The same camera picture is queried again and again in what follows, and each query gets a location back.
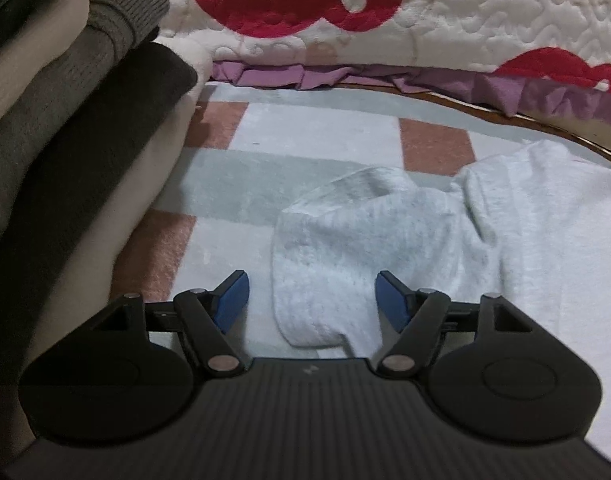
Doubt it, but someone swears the light grey t-shirt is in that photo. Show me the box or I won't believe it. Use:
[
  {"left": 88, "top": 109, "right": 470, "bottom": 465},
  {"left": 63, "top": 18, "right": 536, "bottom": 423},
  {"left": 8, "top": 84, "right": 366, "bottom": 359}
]
[{"left": 272, "top": 140, "right": 611, "bottom": 466}]

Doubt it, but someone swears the white quilt with red bears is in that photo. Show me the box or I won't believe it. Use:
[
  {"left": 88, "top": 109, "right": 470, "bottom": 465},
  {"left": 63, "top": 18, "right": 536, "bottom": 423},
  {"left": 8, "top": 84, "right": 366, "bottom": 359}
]
[{"left": 120, "top": 0, "right": 611, "bottom": 126}]

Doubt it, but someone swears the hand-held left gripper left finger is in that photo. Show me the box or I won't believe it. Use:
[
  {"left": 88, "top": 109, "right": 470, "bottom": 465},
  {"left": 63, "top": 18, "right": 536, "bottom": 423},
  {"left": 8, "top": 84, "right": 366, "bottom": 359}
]
[{"left": 93, "top": 270, "right": 251, "bottom": 378}]

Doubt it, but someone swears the checkered cartoon rug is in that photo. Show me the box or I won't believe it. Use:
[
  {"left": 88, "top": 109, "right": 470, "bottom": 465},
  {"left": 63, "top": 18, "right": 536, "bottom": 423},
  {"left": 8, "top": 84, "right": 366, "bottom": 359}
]
[{"left": 110, "top": 80, "right": 611, "bottom": 361}]

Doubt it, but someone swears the stack of folded clothes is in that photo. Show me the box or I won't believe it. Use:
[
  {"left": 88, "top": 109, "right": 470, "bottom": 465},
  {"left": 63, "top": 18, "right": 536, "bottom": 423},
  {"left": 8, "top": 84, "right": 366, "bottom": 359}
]
[{"left": 0, "top": 0, "right": 214, "bottom": 411}]

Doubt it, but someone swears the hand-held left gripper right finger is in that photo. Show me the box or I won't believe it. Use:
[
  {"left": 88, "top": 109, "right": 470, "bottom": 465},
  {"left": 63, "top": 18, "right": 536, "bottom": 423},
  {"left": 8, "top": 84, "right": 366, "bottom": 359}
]
[{"left": 374, "top": 270, "right": 536, "bottom": 376}]

